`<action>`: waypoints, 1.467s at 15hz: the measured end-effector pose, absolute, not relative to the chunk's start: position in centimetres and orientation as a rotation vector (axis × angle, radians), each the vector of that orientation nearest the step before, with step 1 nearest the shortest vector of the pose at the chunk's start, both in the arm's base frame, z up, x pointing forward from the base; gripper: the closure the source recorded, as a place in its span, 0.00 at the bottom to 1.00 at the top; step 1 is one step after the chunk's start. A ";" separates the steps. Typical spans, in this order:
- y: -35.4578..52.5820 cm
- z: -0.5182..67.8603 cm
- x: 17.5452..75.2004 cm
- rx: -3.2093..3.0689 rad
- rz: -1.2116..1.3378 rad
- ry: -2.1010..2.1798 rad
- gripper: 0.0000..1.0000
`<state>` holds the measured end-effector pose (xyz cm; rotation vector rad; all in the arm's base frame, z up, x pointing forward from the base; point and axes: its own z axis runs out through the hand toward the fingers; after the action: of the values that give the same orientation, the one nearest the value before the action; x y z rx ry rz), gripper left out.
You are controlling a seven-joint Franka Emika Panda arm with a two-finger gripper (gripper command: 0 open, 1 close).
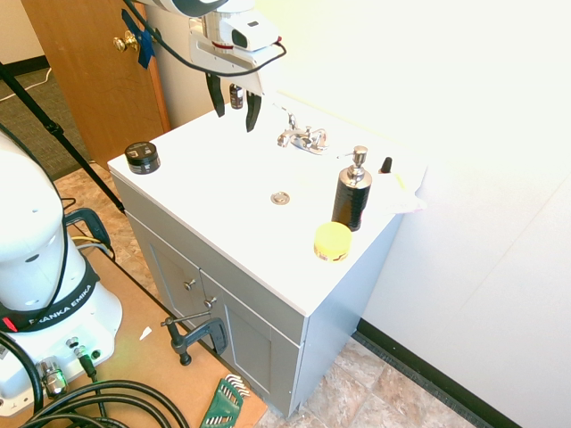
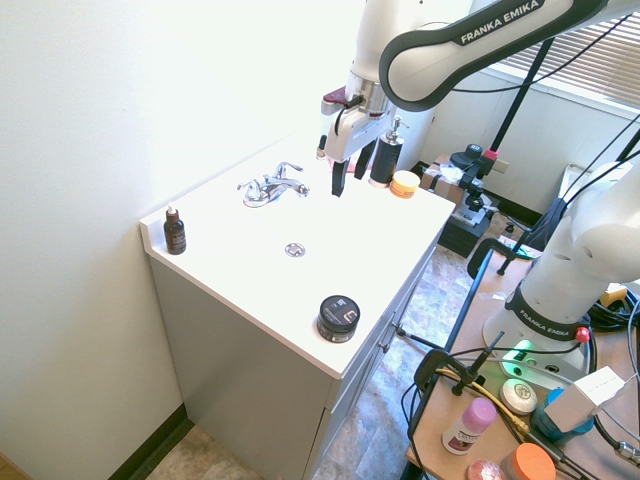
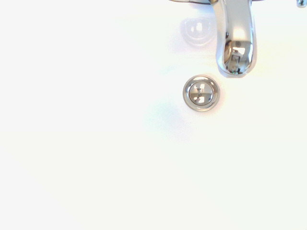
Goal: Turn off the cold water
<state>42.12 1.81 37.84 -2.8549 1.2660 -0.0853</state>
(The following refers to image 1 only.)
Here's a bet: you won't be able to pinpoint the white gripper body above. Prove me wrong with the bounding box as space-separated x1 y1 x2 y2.
187 13 281 97

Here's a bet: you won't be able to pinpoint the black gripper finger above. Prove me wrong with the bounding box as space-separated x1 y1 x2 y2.
205 73 226 119
244 90 263 134

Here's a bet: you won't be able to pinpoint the chrome sink faucet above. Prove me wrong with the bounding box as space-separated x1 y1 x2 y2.
272 103 331 156

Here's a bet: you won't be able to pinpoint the white vanity sink top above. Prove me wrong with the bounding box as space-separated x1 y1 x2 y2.
107 91 428 318

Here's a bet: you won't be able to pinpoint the blue painter tape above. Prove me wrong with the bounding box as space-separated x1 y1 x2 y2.
120 7 157 70

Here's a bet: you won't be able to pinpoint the black round jar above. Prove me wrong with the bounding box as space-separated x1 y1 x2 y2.
124 140 162 176

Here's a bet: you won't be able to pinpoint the brass door knob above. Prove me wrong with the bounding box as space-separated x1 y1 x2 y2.
112 29 140 54

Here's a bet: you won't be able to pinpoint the brown wooden door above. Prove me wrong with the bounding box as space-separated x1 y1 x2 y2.
21 0 171 171

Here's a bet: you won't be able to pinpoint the black chrome soap dispenser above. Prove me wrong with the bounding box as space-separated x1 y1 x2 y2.
330 144 374 233

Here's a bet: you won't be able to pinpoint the yellow round jar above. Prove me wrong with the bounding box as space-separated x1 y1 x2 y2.
313 220 353 265

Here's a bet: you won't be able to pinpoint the black tripod leg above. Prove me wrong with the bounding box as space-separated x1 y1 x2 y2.
0 61 126 213

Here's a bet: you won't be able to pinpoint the white folded cloth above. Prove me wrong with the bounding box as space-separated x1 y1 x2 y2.
370 167 428 218

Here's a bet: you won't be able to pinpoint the black clamp behind robot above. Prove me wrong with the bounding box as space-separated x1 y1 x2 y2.
61 207 116 262

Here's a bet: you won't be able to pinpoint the grey vanity cabinet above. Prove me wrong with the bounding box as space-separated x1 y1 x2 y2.
111 172 405 419

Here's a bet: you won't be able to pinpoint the black metal C-clamp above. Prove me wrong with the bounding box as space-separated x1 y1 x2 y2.
161 311 229 367

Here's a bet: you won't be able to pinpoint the wooden base board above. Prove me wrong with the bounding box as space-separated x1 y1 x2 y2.
70 245 269 428

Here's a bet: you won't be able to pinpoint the green hex key set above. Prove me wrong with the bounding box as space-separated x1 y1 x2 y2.
198 374 252 428

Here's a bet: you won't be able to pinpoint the chrome hot water handle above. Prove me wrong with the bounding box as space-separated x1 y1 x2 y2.
272 103 299 131

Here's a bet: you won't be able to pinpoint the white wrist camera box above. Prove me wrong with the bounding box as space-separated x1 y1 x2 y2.
228 17 281 53

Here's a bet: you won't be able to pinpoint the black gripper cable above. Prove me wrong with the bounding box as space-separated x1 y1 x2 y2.
122 0 288 76

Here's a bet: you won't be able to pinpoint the white floor cable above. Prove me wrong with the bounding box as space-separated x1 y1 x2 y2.
0 67 52 102

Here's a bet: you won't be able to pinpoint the thick black base cables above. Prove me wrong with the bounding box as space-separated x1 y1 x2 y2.
0 333 192 428

